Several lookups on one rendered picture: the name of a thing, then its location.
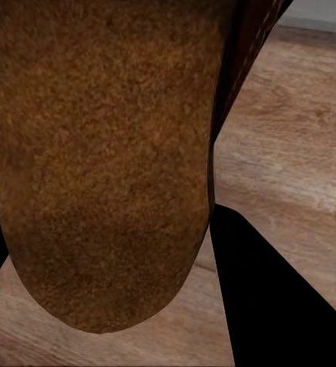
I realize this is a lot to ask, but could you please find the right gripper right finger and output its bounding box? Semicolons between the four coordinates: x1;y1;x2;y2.
209;203;336;367

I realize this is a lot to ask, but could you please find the sandal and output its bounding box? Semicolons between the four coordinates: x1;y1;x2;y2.
0;0;293;334

